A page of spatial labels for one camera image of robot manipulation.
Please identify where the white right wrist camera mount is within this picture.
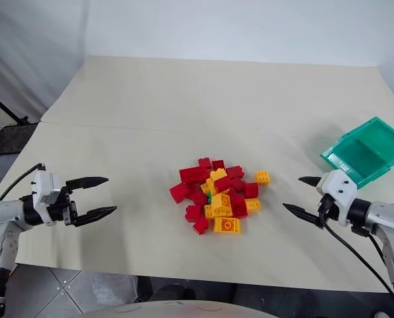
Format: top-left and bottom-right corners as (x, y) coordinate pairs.
(315, 169), (358, 228)

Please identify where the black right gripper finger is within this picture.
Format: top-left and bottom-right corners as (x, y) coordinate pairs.
(282, 202), (324, 229)
(298, 176), (323, 191)

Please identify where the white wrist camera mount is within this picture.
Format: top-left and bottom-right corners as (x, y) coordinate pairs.
(32, 170), (67, 227)
(315, 169), (358, 228)

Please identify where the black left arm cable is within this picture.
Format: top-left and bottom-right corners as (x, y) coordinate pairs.
(0, 162), (47, 202)

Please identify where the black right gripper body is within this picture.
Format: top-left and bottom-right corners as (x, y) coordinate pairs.
(317, 194), (340, 223)

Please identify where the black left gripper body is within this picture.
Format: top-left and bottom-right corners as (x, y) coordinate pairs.
(45, 186), (79, 228)

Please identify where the clear plastic bag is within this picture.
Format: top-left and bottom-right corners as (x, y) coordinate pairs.
(89, 274), (138, 306)

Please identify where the black tripod stand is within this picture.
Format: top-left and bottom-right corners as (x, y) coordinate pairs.
(0, 87), (30, 127)

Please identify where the green plastic bin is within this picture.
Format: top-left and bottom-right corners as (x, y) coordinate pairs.
(320, 116), (394, 191)

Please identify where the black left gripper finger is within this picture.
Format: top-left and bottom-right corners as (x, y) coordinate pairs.
(74, 205), (119, 229)
(66, 176), (111, 195)

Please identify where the yellow brick apart from pile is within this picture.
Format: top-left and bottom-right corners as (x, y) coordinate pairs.
(254, 170), (273, 186)

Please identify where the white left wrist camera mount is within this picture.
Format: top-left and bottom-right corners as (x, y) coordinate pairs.
(32, 170), (67, 227)

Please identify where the yellow plastic building brick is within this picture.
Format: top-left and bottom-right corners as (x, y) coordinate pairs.
(213, 216), (242, 237)

